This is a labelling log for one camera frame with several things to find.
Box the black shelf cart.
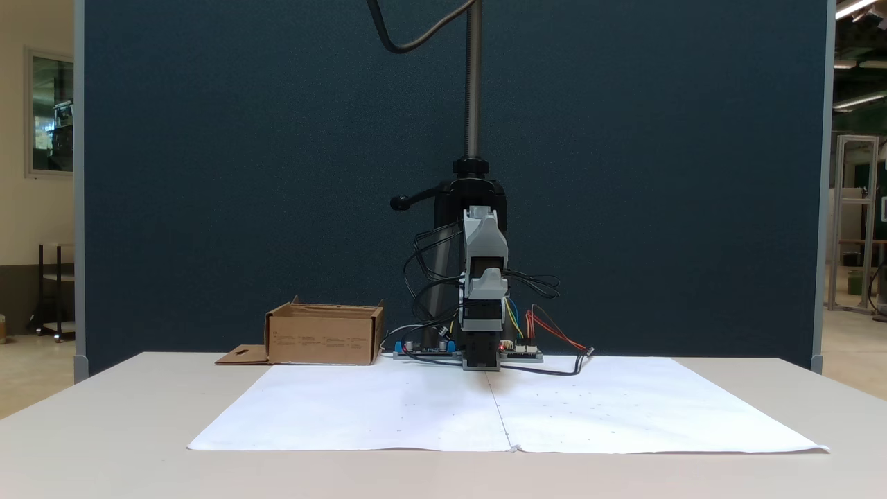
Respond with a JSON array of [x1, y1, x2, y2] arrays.
[[28, 241, 76, 344]]

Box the black camera tripod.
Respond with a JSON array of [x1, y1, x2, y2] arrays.
[[389, 0, 513, 354]]

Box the fluorescent ceiling light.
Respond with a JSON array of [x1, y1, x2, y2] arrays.
[[834, 90, 887, 112], [835, 0, 881, 20]]

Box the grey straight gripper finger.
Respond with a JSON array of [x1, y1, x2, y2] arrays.
[[466, 268, 507, 301]]

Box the black hanging cable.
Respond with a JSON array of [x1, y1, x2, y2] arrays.
[[366, 0, 480, 55]]

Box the black power cable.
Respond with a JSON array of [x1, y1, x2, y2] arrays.
[[500, 347, 595, 377]]

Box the dark blue partition panel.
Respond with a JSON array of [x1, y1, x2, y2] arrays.
[[74, 0, 836, 383]]

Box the white paper sheet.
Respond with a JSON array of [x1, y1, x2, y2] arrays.
[[187, 360, 515, 453], [485, 356, 830, 455]]

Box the black motor cable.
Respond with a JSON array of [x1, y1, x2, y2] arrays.
[[405, 222, 465, 324], [506, 272, 561, 300]]

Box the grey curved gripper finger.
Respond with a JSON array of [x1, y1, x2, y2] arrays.
[[463, 207, 509, 259]]

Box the grey thin cable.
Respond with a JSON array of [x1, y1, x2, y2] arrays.
[[380, 323, 451, 353]]

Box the framed wall window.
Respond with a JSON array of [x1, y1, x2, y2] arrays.
[[24, 47, 75, 180]]

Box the brown cardboard box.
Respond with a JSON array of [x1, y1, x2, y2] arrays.
[[215, 297, 385, 366]]

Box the blue circuit board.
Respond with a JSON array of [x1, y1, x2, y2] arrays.
[[393, 340, 462, 361]]

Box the orange red wires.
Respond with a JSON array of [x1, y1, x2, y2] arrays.
[[525, 304, 590, 351]]

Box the circuit board with coloured wires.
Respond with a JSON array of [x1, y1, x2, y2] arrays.
[[500, 341, 544, 363]]

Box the aluminium profile frame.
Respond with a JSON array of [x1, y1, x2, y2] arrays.
[[828, 134, 881, 314]]

